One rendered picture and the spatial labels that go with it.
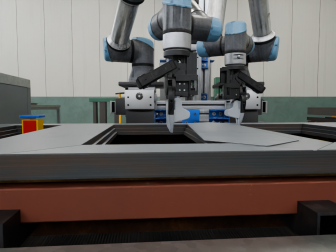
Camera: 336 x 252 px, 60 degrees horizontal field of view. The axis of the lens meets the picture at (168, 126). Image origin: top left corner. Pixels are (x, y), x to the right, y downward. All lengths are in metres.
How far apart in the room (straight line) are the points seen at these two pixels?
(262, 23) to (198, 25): 0.61
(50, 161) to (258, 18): 1.21
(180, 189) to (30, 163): 0.21
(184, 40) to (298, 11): 11.56
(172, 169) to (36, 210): 0.19
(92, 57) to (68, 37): 1.12
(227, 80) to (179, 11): 0.37
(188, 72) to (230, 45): 0.33
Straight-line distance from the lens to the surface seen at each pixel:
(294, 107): 11.77
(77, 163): 0.42
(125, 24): 1.35
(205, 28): 0.92
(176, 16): 0.78
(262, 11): 1.46
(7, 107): 1.38
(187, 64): 0.77
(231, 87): 1.04
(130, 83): 1.45
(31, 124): 1.03
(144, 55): 1.52
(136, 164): 0.41
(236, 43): 1.06
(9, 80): 1.41
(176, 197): 0.43
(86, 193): 0.43
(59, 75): 11.55
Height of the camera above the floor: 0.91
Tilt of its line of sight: 4 degrees down
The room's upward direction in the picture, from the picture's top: straight up
